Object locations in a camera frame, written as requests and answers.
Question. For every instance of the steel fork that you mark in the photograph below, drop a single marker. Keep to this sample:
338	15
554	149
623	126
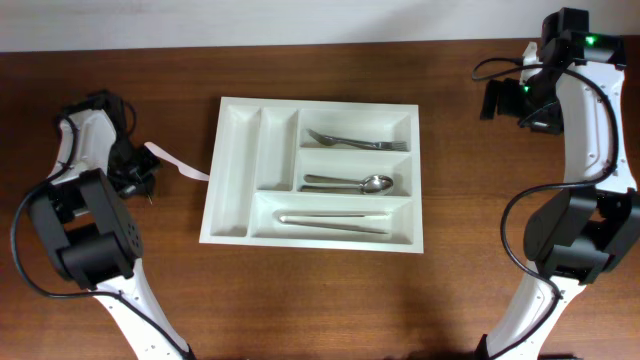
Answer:
391	146
327	140

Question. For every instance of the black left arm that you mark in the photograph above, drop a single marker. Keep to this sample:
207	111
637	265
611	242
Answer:
89	235

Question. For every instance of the white plastic cutlery tray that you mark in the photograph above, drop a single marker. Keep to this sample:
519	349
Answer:
262	151

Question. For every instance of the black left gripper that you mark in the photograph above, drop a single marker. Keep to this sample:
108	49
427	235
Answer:
146	175

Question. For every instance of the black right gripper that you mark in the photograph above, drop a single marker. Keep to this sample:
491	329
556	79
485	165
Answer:
549	120

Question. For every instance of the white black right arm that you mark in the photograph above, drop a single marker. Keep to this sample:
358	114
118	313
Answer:
568	84

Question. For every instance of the pink plastic knife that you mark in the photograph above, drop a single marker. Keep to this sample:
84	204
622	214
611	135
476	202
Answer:
183	168

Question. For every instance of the steel tablespoon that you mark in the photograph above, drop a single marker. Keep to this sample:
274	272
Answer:
348	190
372	181

